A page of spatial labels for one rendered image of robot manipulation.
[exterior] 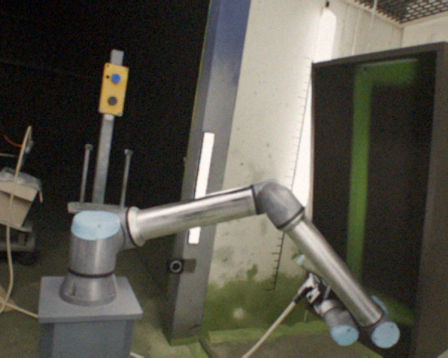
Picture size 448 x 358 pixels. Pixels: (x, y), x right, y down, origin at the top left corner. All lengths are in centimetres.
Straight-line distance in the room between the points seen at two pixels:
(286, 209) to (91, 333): 71
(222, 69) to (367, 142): 87
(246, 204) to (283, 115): 108
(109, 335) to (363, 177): 139
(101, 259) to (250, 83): 135
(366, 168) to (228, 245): 90
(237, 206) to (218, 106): 90
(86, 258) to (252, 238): 127
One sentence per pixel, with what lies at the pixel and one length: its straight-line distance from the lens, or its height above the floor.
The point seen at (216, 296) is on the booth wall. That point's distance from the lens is 226.
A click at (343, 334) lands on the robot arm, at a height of 60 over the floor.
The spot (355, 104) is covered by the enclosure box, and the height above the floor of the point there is 152.
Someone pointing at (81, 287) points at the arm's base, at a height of 70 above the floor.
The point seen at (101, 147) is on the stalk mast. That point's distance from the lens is 207.
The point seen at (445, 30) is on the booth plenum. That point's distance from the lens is 282.
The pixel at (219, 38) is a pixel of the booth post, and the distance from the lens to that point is 208.
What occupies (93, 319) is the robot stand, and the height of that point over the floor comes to 63.
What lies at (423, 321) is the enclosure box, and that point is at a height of 69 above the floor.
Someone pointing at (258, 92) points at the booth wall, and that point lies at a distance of 215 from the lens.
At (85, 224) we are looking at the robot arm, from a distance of 118.
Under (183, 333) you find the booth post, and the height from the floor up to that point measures 9.
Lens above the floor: 118
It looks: 5 degrees down
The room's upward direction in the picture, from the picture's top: 9 degrees clockwise
